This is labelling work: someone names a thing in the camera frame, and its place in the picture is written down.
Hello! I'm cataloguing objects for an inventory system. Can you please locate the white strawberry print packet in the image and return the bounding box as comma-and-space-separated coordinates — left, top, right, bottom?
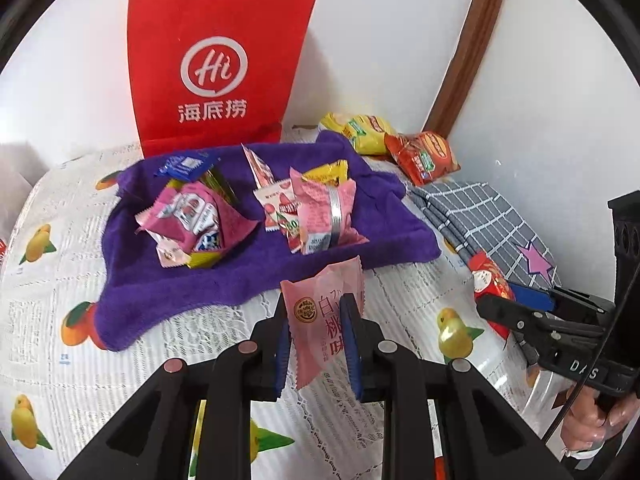
252, 178, 303, 253

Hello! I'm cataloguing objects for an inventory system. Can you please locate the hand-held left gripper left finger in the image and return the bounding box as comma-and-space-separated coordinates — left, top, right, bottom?
57, 296, 292, 480

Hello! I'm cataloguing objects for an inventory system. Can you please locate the red paper bag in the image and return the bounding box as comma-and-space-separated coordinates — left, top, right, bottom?
127, 0, 318, 159

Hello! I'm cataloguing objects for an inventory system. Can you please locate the person's right hand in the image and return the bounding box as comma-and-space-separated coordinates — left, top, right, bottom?
560, 389, 632, 454

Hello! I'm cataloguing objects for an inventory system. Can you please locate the purple towel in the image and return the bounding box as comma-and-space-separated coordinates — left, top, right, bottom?
93, 130, 442, 352

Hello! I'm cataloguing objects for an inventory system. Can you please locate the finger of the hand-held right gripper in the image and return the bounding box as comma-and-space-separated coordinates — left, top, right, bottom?
509, 283, 614, 314
476, 293, 607, 339

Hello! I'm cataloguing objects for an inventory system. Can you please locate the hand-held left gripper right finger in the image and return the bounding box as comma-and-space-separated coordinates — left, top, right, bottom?
345, 294, 576, 480

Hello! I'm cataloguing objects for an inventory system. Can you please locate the black cable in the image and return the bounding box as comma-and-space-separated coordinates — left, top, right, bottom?
544, 305, 621, 443

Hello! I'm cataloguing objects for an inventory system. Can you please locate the red orange chips bag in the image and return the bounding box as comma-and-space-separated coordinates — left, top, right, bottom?
384, 131, 461, 187

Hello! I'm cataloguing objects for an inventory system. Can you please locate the grey plaid cloth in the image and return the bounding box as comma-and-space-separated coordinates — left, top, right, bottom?
406, 179, 558, 281

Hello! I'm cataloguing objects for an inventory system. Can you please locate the small red white packet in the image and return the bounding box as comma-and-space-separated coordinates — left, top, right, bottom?
241, 143, 275, 188

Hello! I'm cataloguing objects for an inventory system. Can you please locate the yellow chips bag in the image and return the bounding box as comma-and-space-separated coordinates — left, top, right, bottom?
319, 111, 399, 157

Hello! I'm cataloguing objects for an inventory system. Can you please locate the brown wooden door frame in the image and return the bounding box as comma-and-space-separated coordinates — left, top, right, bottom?
422, 0, 511, 136

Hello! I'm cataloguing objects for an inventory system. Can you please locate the magenta snack packet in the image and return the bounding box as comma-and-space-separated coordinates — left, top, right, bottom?
135, 182, 261, 261

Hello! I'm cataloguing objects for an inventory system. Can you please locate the tiny pink snack packet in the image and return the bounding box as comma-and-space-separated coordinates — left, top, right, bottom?
156, 240, 193, 268

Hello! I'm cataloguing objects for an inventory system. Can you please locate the pink packet with silver band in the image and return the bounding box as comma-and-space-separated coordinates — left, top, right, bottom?
287, 167, 371, 256

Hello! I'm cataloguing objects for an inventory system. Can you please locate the small red snack packet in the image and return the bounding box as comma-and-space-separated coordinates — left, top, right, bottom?
467, 252, 516, 338

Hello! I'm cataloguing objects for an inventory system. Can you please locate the yellow green snack packet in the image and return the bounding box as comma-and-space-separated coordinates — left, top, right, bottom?
186, 250, 225, 270

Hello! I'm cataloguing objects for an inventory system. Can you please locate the blue snack packet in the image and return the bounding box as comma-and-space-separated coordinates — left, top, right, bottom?
152, 152, 223, 181

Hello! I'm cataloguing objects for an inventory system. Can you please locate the fruit print table cover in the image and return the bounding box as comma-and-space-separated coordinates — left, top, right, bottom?
0, 122, 566, 480

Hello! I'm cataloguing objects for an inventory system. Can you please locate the pale pink snack packet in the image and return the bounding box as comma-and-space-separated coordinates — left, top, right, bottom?
280, 255, 366, 391

